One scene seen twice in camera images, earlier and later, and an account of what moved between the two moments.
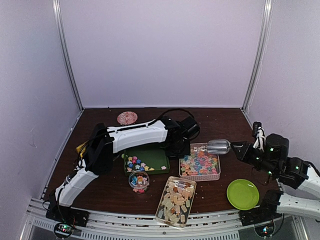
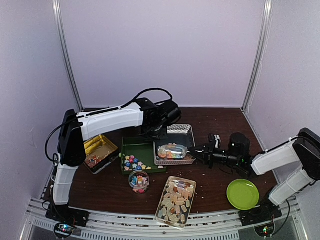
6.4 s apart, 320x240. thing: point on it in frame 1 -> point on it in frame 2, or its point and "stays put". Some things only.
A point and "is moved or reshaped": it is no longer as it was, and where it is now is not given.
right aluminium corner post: [260, 56] stays put
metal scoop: [218, 146] is moved or reshaped
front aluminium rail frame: [210, 225] stays put
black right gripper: [242, 155] -> [207, 153]
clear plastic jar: [138, 181] stays put
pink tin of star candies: [200, 165] is moved or reshaped
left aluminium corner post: [56, 11] stays put
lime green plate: [243, 194] stays put
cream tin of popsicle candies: [175, 204] stays put
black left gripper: [170, 153] -> [164, 135]
